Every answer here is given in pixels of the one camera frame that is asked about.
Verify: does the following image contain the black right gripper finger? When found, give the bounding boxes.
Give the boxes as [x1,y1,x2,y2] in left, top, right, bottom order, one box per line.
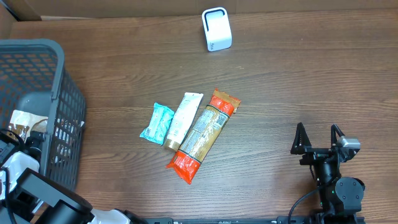
[331,124,345,146]
[290,123,312,155]

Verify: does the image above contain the beige nut snack pouch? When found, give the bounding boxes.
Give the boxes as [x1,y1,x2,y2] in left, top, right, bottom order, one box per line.
[8,110,48,141]

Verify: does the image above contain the orange noodle packet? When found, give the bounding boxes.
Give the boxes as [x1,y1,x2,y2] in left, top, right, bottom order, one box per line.
[166,89,241,184]

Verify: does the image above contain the white cream tube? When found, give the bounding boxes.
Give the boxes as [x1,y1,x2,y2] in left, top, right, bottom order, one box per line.
[164,92,203,152]

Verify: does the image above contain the teal wipes packet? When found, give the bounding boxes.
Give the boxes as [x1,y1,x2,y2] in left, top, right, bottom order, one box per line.
[140,103,175,145]

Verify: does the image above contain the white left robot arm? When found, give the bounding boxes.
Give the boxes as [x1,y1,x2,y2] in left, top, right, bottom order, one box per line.
[1,128,148,224]

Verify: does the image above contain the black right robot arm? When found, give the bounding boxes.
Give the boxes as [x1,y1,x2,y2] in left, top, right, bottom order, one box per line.
[287,123,366,224]

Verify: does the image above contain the white barcode scanner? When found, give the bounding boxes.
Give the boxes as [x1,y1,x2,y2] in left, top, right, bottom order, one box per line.
[201,7,233,52]

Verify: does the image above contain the grey plastic mesh basket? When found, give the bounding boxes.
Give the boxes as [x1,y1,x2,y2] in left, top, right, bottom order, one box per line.
[1,39,86,190]

